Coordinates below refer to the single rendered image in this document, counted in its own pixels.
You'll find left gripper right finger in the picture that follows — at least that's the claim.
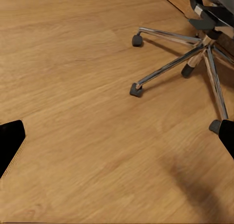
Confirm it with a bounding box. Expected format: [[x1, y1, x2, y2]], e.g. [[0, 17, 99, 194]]
[[218, 119, 234, 159]]

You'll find swivel chair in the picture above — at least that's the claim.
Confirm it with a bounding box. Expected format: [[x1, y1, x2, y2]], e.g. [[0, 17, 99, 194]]
[[130, 0, 234, 134]]

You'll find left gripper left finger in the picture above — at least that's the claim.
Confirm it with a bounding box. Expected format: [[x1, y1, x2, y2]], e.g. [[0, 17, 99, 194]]
[[0, 120, 25, 178]]

